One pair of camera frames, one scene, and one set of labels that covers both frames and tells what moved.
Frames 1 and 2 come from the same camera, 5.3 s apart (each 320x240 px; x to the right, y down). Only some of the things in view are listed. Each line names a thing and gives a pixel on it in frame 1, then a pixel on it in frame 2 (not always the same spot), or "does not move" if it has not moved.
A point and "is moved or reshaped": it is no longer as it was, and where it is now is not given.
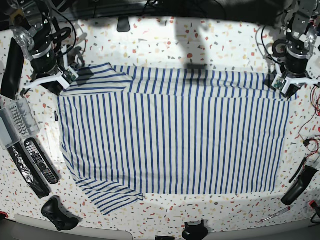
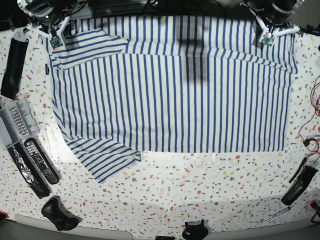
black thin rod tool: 299,168 does not move
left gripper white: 66,77 to 55,38
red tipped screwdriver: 286,209 does not move
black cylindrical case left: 13,71 does not move
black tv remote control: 42,161 does not move
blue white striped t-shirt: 128,131 is moved or reshaped
